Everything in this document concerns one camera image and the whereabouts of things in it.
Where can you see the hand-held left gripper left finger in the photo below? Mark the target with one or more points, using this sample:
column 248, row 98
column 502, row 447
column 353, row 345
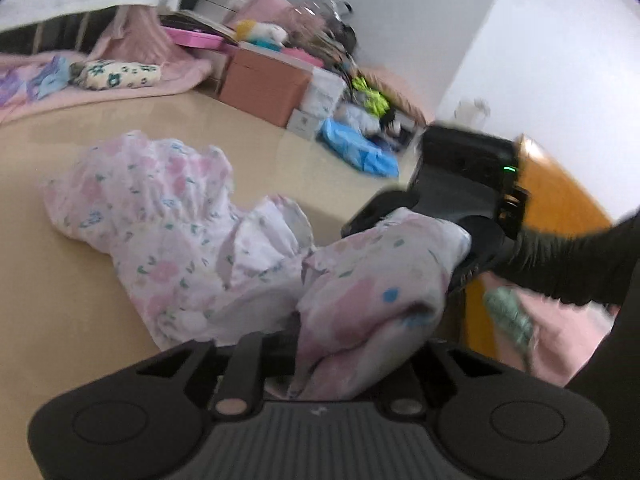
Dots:
column 242, row 360

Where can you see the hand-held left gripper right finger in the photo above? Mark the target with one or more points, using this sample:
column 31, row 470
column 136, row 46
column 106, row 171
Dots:
column 425, row 375

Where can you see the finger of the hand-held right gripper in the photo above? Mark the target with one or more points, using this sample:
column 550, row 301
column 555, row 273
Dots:
column 380, row 212

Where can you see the pink floral white garment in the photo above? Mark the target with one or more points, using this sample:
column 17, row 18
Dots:
column 165, row 210

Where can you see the person's right forearm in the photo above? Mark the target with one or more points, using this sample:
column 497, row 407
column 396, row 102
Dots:
column 565, row 260

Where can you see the blue plastic bag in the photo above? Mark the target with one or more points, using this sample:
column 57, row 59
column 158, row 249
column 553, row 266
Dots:
column 350, row 142

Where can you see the orange wooden cabinet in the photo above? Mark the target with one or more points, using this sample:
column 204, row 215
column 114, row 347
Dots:
column 560, row 185

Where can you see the green patterned cloth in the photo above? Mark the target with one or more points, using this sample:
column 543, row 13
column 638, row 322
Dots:
column 507, row 315

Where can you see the white carton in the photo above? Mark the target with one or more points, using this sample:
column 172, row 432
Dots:
column 325, row 92
column 304, row 124

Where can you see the neon yellow item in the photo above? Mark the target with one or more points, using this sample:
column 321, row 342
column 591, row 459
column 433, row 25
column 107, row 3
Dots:
column 370, row 95

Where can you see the pink bedding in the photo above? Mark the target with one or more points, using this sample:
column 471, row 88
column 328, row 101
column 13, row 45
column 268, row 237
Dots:
column 565, row 340

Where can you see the brown cardboard box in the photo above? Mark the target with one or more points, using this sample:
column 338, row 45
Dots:
column 260, row 85

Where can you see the yellow white plush toy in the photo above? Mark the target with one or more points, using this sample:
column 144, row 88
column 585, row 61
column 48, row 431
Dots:
column 260, row 32

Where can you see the pink blanket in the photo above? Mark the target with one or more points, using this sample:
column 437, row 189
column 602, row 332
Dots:
column 175, row 77

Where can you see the pink flat box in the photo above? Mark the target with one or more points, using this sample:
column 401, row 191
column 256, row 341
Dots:
column 195, row 37

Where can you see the pink hanging cloth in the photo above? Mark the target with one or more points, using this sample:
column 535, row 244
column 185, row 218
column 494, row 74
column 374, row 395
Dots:
column 140, row 30

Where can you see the purple floral cloth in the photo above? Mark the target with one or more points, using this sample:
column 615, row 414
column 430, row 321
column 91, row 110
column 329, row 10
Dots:
column 30, row 80

